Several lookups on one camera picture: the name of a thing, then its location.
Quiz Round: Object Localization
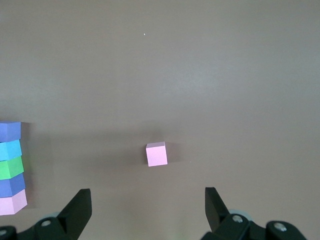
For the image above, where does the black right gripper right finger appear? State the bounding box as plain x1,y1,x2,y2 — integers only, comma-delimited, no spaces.
201,187,307,240

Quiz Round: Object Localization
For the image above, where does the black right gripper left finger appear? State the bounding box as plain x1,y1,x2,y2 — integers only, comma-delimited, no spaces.
0,188,93,240

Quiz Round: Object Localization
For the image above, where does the pink foam cube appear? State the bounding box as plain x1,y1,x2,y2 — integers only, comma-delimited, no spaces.
145,141,168,168
0,189,28,216

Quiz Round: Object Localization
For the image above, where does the purple foam cube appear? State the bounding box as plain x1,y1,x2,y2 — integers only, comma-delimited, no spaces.
0,172,27,198
0,121,22,143

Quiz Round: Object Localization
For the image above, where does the green foam cube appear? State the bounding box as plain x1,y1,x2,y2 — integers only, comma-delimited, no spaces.
0,156,25,180

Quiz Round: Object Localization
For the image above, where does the blue foam cube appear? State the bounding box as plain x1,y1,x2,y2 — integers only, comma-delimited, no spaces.
0,139,23,162

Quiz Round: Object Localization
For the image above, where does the brown table mat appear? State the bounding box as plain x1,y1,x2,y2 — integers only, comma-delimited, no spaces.
0,0,320,240

